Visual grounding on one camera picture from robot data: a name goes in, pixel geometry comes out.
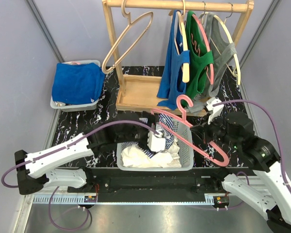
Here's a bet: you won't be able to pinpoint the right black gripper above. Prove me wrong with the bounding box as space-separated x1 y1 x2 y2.
191 111 241 150

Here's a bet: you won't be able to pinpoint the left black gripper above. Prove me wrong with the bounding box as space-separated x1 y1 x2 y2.
117 112 160 149

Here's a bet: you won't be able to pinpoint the blue white striped tank top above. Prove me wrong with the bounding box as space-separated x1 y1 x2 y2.
122 114 175 158

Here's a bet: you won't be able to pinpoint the grey plastic laundry basket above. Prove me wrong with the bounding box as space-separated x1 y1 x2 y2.
116 118 194 171

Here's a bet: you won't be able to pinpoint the wooden clothes rack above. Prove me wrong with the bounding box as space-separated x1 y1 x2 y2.
102 0 254 112

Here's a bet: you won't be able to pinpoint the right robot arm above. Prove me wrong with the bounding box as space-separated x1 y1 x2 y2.
191 112 291 233

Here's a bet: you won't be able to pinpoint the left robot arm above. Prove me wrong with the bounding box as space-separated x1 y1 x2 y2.
15 120 152 195

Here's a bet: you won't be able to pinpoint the cream wooden hanger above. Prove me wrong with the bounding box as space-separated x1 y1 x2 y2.
177 0 190 83

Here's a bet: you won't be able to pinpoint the pink hanger with green top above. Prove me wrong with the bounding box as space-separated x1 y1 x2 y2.
191 14 214 84

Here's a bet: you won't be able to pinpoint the grey tank top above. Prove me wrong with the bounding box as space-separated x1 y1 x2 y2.
183 12 233 116

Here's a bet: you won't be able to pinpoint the cream hanger with grey top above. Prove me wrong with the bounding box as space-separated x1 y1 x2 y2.
199 1 241 85

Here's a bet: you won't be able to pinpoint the green tank top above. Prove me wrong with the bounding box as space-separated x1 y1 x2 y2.
185 11 213 100

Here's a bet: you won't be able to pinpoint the empty beige hanger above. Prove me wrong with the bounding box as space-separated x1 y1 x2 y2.
101 0 154 74

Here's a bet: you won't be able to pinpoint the white crumpled garments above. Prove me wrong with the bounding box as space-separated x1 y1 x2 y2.
121 139 182 168

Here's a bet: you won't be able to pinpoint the black marble pattern mat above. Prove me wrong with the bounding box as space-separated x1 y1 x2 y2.
46 66 260 168

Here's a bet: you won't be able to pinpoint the small grey basket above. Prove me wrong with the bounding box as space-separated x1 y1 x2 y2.
50 60 101 112

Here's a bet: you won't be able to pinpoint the blue folded cloth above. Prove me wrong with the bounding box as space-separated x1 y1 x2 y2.
51 63 105 105

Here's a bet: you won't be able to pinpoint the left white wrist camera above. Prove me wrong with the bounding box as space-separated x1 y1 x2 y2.
147 131 166 152

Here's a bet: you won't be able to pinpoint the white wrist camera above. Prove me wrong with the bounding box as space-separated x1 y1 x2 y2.
206 97 224 125
147 131 166 152

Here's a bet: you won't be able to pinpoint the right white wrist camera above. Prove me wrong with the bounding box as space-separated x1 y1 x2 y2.
206 97 224 125

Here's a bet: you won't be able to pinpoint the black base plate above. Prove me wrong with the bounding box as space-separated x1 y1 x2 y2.
67 167 262 203

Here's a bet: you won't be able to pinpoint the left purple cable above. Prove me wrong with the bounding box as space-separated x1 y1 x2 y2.
1 120 161 231

